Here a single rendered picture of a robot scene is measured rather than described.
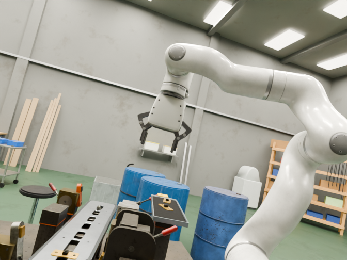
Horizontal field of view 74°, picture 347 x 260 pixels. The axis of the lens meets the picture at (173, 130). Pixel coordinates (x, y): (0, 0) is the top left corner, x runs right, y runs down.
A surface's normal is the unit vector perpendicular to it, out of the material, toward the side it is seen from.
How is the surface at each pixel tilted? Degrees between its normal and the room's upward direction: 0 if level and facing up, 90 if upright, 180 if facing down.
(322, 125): 62
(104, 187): 90
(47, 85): 90
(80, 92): 90
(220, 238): 90
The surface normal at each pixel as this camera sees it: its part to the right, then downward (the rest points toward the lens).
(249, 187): 0.33, 0.00
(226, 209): -0.11, -0.11
